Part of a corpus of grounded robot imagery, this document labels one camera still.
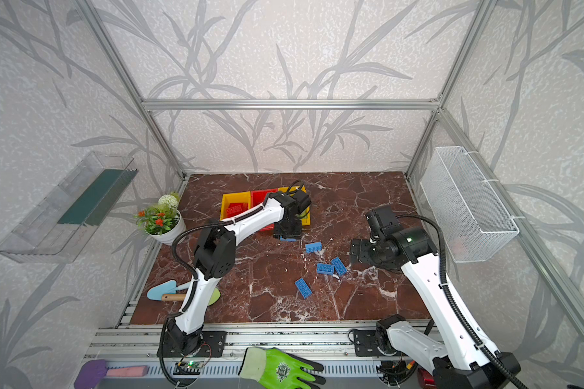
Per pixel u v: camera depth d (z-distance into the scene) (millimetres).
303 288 833
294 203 710
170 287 857
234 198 1090
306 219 851
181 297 817
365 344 736
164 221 858
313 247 935
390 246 466
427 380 642
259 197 1023
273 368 693
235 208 992
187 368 718
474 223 608
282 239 887
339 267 889
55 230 638
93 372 693
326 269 887
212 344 736
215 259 566
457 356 369
